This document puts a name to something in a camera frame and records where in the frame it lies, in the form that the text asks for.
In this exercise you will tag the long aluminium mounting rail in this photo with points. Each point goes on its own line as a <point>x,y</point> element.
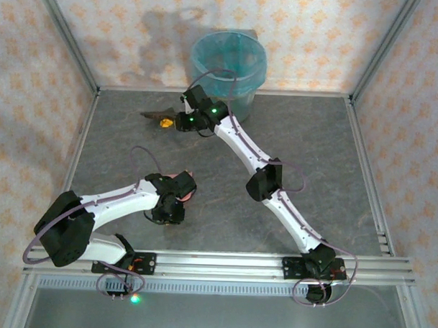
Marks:
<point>219,264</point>

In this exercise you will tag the blue mesh trash bin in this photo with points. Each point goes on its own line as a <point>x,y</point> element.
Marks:
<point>242,103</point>

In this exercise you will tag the blue plastic bin liner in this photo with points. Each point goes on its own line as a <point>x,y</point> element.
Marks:
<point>251,60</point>

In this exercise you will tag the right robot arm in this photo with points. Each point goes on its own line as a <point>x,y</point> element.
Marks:
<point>292,217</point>

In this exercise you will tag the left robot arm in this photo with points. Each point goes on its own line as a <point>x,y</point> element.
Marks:
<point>120,203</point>

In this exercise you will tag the aluminium frame post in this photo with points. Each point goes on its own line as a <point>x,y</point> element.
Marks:
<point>68,43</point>
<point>385,51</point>

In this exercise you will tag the aluminium frame leg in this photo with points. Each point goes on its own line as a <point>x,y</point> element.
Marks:
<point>411,318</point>
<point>19,304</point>

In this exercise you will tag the short aluminium table edge rail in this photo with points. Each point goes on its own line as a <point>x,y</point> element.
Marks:
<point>135,88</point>

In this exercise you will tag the brown hand brush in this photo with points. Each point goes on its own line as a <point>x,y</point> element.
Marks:
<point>156,114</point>

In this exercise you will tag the orange paper scrap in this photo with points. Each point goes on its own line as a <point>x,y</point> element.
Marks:
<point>165,123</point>

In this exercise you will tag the aluminium table side rail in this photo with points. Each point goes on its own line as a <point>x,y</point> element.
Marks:
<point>84,130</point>
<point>360,140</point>

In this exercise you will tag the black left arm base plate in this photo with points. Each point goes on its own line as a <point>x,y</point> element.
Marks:
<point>149,264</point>

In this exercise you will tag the pink plastic dustpan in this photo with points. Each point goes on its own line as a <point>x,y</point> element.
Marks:
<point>187,198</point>

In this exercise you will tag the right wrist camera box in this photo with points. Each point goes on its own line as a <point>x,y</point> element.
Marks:
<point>188,105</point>

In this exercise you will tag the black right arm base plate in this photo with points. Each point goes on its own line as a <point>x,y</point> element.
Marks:
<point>291,269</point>

